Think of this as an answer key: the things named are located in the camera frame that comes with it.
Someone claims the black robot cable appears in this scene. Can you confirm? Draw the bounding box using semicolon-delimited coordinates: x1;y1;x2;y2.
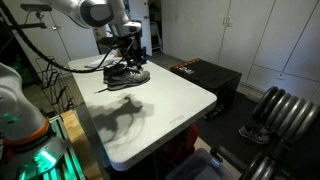
0;0;136;74

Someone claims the grey shoe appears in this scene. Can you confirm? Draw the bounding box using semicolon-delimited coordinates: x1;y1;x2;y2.
238;125;271;145

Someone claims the black plyo box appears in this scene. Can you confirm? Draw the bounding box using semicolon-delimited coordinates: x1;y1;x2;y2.
169;58;243;121

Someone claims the clear plastic storage bin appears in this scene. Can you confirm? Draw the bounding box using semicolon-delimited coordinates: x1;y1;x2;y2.
165;148;234;180

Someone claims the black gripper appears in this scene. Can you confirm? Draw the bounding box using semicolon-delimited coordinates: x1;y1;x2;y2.
114;34;144;71

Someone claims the grey running sneaker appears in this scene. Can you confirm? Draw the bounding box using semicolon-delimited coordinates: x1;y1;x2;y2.
103;63;135;84
107;68;152;91

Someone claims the white cabinet wall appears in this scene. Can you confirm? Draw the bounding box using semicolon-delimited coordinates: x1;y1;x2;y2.
161;0;320;102

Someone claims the red orange bag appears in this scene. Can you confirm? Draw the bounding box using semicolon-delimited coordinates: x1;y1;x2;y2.
159;124;200;162

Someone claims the wooden board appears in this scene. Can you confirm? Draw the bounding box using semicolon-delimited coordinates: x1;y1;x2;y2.
61;109;102;180

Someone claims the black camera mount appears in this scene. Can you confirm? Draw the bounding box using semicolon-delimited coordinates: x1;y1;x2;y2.
9;3;53;32

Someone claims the black wire rack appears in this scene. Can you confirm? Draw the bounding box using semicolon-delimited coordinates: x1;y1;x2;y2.
34;55;76;116

